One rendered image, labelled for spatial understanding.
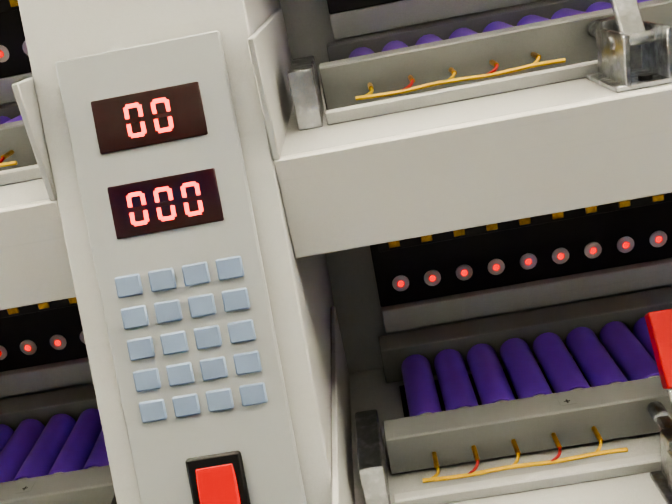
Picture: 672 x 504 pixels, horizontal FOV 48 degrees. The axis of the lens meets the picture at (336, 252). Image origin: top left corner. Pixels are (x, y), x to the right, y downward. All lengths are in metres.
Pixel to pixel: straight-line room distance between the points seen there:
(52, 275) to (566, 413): 0.26
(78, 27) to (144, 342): 0.13
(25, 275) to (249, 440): 0.12
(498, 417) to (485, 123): 0.16
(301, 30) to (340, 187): 0.23
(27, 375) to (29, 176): 0.19
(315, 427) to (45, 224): 0.14
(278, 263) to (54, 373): 0.26
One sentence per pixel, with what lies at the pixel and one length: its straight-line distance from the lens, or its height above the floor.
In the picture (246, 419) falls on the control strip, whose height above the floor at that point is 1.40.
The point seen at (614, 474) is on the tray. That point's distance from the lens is 0.40.
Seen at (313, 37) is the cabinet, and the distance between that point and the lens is 0.53.
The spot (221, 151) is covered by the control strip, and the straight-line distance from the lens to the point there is 0.32.
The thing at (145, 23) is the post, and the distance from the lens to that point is 0.34.
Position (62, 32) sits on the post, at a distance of 0.35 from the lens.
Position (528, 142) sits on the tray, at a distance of 0.33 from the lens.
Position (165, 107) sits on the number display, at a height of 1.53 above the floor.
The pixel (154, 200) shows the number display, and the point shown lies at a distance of 0.33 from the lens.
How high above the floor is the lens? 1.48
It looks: 3 degrees down
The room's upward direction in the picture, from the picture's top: 10 degrees counter-clockwise
